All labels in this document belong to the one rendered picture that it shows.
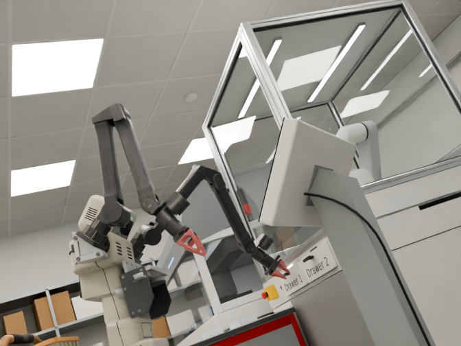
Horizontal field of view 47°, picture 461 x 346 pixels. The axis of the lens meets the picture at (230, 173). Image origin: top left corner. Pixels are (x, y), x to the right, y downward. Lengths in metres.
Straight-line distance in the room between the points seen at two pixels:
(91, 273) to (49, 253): 4.67
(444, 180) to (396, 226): 0.36
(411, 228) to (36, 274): 5.06
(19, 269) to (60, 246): 0.52
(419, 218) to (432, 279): 0.26
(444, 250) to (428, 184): 0.30
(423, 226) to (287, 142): 1.02
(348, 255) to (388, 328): 0.23
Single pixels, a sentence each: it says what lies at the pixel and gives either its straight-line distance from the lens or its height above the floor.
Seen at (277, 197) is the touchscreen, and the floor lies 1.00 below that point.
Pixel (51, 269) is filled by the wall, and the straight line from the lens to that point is 6.69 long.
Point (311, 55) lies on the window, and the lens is 2.57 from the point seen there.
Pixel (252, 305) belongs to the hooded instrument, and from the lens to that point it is 3.41.
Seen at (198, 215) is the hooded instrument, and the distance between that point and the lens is 3.48.
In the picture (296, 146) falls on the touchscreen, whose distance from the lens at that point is 1.53.
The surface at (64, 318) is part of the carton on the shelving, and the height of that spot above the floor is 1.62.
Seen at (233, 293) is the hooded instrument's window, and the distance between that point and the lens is 3.42.
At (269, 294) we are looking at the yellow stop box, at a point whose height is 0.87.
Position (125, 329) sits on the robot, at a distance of 1.99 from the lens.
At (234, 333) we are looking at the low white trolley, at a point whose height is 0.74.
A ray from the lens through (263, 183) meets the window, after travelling 2.71.
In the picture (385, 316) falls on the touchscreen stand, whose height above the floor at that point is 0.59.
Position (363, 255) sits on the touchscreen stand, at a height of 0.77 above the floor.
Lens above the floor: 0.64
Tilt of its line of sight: 18 degrees up
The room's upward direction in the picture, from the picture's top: 21 degrees counter-clockwise
